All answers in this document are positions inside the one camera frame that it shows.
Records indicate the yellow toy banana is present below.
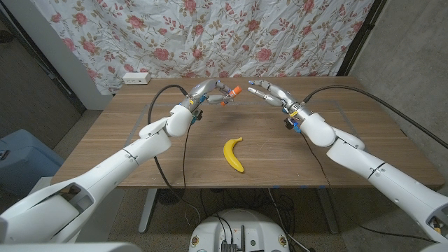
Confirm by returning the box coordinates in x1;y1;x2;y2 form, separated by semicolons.
223;136;245;174

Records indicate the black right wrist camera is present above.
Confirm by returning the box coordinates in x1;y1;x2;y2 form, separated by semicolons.
283;117;302;134

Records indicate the floral backdrop cloth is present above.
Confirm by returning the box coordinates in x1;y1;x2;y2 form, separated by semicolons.
31;0;375;96

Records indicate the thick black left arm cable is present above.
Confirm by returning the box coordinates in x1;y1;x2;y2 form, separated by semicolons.
146;84;202;223

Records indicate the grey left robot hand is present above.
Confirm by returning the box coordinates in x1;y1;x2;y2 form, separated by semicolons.
178;78;234;111

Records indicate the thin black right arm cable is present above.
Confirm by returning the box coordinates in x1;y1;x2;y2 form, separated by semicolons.
300;132;440;244

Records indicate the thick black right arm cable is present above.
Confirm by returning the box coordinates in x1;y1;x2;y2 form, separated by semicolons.
302;85;448;150

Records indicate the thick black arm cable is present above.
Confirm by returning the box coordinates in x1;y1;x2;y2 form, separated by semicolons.
302;85;448;150
146;84;202;223

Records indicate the grey table leg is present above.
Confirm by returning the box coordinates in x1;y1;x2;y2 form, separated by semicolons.
138;188;158;235
316;188;340;235

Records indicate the white power strip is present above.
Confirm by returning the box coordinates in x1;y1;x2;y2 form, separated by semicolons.
122;71;152;85

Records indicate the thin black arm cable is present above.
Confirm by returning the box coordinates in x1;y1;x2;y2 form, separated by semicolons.
181;124;194;192
300;132;440;244

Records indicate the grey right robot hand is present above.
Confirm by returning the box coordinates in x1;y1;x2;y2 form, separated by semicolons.
247;80;313;122

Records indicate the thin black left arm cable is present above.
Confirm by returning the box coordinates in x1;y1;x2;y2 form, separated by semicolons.
181;124;194;192

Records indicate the black backdrop stand pole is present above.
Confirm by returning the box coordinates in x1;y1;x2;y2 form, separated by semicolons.
336;0;389;77

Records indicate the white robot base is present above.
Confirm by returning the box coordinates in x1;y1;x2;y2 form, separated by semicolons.
188;209;291;252

